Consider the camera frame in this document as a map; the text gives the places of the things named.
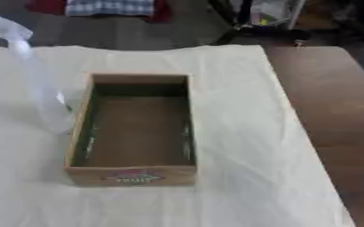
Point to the tan cardboard box green inside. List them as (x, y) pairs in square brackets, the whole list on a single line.
[(138, 133)]

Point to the clear plastic bottle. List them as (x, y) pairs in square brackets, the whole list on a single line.
[(42, 97)]

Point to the blue white checked cloth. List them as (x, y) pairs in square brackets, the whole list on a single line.
[(110, 6)]

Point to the white bag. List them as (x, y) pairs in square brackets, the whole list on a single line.
[(273, 10)]

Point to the red cloth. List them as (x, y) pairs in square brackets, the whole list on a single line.
[(45, 5)]

